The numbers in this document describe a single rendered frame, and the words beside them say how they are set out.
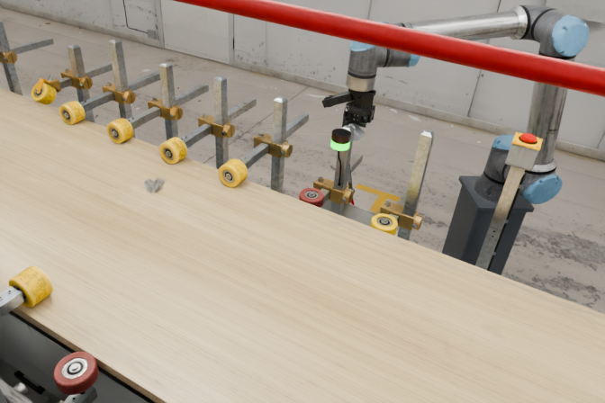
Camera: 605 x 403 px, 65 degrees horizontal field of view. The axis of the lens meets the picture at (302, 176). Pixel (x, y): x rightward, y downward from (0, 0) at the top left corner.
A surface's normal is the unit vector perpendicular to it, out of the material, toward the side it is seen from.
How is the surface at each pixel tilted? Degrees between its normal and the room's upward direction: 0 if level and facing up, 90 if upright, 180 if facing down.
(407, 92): 90
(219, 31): 90
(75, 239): 0
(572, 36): 83
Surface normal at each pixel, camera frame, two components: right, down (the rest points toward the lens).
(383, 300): 0.07, -0.84
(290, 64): -0.45, 0.47
